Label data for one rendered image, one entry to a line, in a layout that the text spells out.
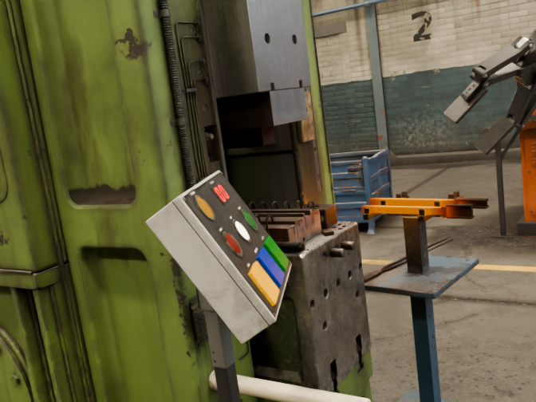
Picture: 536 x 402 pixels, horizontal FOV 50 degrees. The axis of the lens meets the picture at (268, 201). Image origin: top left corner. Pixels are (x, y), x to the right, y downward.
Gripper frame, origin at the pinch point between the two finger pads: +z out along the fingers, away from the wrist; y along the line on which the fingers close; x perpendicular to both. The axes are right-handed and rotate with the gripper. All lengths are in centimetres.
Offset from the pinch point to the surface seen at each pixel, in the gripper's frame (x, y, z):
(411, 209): -48, -81, 25
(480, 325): -55, -226, 57
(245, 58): -69, -4, 20
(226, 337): -10, -2, 63
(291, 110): -65, -26, 24
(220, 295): -4, 16, 49
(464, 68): -491, -639, -120
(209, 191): -26, 14, 41
